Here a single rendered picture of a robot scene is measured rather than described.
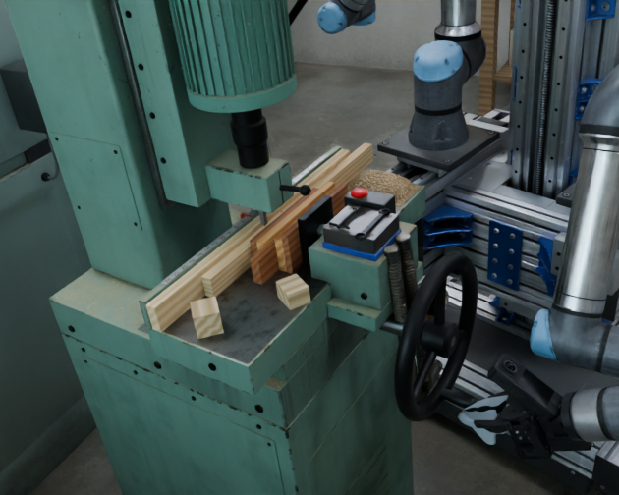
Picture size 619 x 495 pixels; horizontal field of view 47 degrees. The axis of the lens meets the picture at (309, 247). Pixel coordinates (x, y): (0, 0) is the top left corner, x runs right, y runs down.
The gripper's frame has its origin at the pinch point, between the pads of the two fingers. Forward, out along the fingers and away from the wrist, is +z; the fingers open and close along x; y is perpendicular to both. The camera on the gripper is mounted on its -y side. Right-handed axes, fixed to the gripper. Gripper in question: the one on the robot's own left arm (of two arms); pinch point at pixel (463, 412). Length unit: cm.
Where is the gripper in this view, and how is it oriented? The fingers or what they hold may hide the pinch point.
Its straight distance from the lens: 124.7
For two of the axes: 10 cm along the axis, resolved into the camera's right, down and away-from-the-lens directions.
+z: -6.7, 2.2, 7.1
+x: 5.4, -5.0, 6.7
